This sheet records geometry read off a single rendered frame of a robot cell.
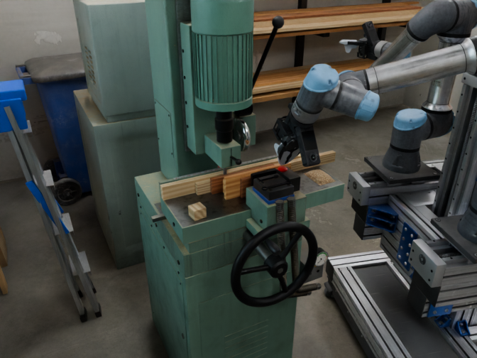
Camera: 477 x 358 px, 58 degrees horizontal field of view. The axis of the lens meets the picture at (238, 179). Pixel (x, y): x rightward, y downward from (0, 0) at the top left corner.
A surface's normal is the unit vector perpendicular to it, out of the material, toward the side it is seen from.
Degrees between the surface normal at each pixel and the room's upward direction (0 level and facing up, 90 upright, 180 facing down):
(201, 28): 90
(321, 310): 0
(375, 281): 0
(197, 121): 90
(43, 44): 90
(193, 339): 90
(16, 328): 1
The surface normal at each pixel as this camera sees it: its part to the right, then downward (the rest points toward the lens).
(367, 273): 0.00, -0.88
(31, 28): 0.45, 0.42
